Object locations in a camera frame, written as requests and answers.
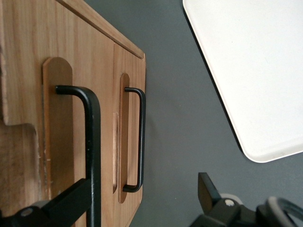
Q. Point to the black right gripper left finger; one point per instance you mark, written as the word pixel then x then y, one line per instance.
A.
pixel 61 208

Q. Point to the white rectangular tray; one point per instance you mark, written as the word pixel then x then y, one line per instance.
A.
pixel 255 71

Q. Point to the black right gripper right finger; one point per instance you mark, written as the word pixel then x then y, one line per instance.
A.
pixel 213 208

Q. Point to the wooden drawer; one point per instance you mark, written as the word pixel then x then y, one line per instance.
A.
pixel 78 59
pixel 135 68

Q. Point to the wooden drawer cabinet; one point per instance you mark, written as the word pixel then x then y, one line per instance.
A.
pixel 106 24

